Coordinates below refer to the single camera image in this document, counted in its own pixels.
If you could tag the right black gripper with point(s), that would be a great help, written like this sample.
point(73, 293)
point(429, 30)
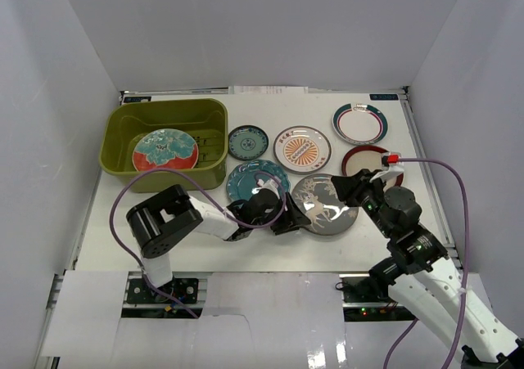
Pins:
point(345, 186)

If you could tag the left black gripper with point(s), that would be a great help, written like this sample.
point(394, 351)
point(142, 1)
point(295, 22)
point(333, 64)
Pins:
point(282, 218)

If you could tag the grey plate with deer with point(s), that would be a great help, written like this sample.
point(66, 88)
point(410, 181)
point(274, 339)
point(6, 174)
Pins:
point(317, 199)

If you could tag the dark red rimmed plate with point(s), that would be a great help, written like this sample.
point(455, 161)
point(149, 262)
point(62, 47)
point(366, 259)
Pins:
point(363, 157)

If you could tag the white plate orange sunburst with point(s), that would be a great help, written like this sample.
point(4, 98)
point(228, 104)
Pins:
point(302, 149)

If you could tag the white plate teal maroon rim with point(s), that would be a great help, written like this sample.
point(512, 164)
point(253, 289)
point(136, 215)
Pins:
point(360, 124)

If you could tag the teal scalloped plate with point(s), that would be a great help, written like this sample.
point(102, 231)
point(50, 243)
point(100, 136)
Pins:
point(248, 178)

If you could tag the red plate with teal flowers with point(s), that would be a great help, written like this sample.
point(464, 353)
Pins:
point(165, 148)

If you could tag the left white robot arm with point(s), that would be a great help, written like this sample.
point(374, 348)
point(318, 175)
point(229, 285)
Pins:
point(161, 222)

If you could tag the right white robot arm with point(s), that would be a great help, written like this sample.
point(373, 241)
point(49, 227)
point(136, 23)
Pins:
point(421, 276)

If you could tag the olive green plastic bin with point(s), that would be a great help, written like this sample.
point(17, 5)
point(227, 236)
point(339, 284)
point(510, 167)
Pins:
point(206, 120)

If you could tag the small teal patterned plate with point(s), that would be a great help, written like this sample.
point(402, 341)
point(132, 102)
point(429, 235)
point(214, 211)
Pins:
point(247, 142)

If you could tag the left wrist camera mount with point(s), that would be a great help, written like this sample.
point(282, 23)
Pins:
point(267, 181)

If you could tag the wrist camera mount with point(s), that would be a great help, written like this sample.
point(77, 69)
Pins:
point(392, 167)
point(267, 181)

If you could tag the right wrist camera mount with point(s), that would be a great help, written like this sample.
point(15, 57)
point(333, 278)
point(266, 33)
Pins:
point(392, 167)

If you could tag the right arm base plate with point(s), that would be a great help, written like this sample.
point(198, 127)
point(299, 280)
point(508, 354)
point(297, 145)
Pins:
point(364, 302)

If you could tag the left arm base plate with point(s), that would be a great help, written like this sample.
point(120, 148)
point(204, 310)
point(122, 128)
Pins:
point(142, 302)

